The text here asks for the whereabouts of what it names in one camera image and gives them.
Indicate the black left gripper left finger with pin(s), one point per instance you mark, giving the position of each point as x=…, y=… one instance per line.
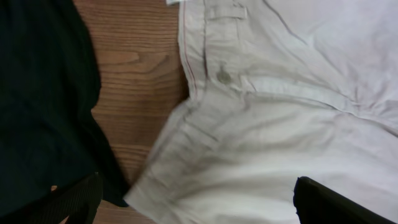
x=76, y=203

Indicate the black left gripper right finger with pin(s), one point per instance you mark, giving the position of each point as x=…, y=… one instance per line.
x=317, y=204

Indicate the beige khaki shorts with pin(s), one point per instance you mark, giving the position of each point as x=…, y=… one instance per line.
x=277, y=90

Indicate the black garment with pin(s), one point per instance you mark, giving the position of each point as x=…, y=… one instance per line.
x=50, y=83

